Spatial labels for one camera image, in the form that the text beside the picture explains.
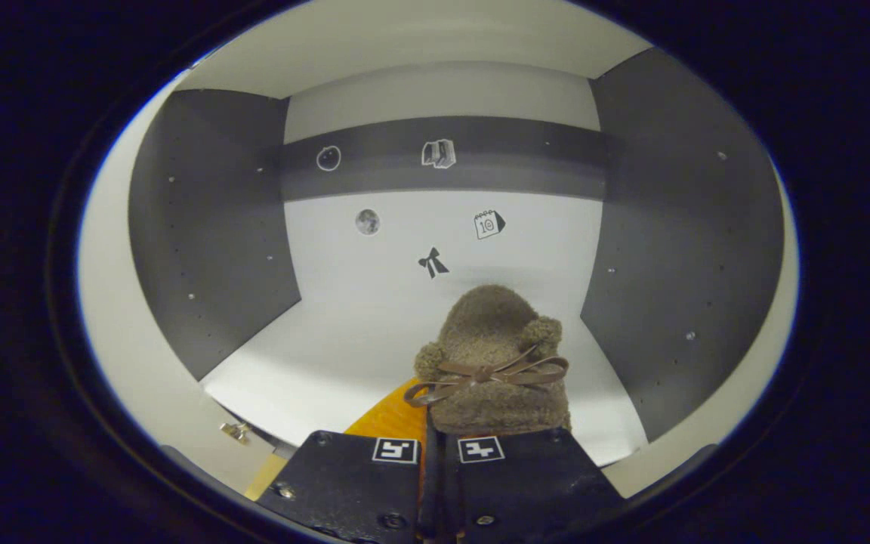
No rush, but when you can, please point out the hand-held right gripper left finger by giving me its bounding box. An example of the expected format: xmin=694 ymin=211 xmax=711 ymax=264
xmin=254 ymin=376 xmax=430 ymax=544

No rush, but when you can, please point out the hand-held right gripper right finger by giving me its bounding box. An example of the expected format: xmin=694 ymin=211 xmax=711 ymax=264
xmin=435 ymin=427 xmax=628 ymax=544

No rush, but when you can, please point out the brown fuzzy shoe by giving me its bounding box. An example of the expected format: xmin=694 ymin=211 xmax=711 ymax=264
xmin=403 ymin=284 xmax=572 ymax=437

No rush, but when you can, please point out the white shoe cabinet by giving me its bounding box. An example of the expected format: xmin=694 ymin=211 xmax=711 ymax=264
xmin=129 ymin=0 xmax=787 ymax=465

